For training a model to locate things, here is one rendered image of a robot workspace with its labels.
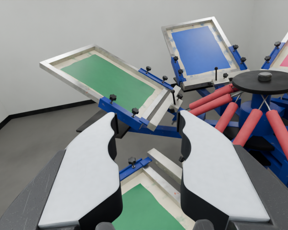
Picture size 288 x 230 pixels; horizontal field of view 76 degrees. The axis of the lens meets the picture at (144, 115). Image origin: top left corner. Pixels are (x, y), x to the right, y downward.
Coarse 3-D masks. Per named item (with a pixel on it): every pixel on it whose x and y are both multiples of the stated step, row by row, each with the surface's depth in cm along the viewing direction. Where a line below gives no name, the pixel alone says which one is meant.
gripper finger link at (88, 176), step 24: (72, 144) 9; (96, 144) 9; (72, 168) 8; (96, 168) 8; (72, 192) 7; (96, 192) 7; (120, 192) 7; (48, 216) 6; (72, 216) 6; (96, 216) 7
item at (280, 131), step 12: (216, 96) 118; (228, 96) 103; (192, 108) 129; (204, 108) 112; (228, 108) 99; (228, 120) 98; (252, 120) 89; (276, 120) 85; (240, 132) 90; (276, 132) 85; (240, 144) 88
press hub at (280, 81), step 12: (252, 72) 109; (264, 72) 99; (276, 72) 104; (240, 84) 97; (252, 84) 95; (264, 84) 93; (276, 84) 91; (252, 96) 104; (264, 96) 99; (240, 108) 110; (252, 108) 106; (264, 108) 102; (276, 108) 103; (240, 120) 111; (264, 120) 100; (228, 132) 113; (252, 132) 106; (264, 132) 103; (252, 144) 101; (264, 144) 99
